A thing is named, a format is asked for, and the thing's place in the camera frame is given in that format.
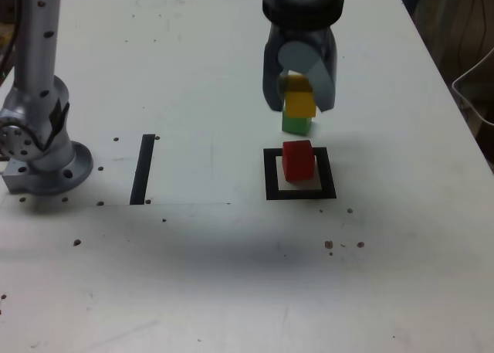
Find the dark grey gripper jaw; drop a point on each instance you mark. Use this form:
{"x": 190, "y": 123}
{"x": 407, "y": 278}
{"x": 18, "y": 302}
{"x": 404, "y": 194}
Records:
{"x": 271, "y": 75}

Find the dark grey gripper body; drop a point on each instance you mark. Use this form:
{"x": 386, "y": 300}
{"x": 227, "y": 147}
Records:
{"x": 305, "y": 33}

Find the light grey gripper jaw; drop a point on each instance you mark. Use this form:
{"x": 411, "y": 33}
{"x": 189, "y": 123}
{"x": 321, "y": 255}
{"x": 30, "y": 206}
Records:
{"x": 297, "y": 57}

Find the yellow cube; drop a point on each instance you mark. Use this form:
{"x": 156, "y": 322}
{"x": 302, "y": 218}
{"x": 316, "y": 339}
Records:
{"x": 299, "y": 104}

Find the green cube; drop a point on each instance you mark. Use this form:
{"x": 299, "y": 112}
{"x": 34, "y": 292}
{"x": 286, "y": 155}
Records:
{"x": 295, "y": 125}

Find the red cube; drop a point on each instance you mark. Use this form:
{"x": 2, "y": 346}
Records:
{"x": 298, "y": 163}

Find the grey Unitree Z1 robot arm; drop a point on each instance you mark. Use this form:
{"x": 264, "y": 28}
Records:
{"x": 38, "y": 79}

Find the black tape square outline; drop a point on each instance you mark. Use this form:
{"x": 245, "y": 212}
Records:
{"x": 270, "y": 175}

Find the black tape strip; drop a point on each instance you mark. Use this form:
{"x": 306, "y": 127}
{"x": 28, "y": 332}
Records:
{"x": 142, "y": 167}

